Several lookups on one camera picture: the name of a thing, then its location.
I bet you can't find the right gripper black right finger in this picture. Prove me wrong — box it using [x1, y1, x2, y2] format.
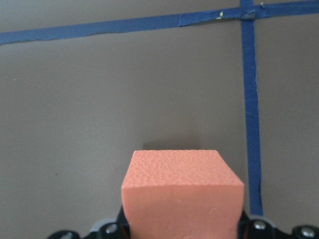
[237, 211, 276, 239]

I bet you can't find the orange foam cube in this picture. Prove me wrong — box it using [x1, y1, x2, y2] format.
[121, 150, 244, 239]

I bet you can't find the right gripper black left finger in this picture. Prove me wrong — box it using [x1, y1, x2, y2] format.
[91, 207, 130, 239]

